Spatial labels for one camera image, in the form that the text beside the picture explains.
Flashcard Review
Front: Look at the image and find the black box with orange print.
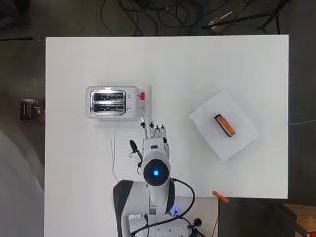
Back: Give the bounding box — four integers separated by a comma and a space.
19, 97, 46, 122

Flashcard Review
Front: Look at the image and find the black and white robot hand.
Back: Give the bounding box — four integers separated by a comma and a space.
128, 121, 171, 164

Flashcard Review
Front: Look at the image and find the orange clamp handle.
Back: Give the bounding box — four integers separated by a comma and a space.
211, 190, 231, 204

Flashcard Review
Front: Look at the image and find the white flat box under toaster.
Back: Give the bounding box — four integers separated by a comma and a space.
93, 83, 153, 123

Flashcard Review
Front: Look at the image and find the wooden crate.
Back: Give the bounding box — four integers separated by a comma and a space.
282, 203, 316, 237

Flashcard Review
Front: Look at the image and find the thin white cable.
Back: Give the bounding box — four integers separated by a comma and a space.
288, 119, 316, 127

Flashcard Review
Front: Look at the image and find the black power brick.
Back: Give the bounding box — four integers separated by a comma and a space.
189, 217, 207, 237

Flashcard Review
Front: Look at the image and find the white toaster power cord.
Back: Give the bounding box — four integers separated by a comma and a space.
110, 116, 120, 183

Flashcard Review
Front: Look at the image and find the steel toaster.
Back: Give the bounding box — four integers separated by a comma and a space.
85, 85, 148, 120

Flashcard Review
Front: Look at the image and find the black block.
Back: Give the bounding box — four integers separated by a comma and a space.
213, 113, 237, 138

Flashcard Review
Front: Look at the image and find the black floor cable tangle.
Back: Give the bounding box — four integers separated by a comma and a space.
100, 0, 211, 37

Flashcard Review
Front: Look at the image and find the white hanging sheet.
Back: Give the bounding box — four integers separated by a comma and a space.
0, 127, 45, 237

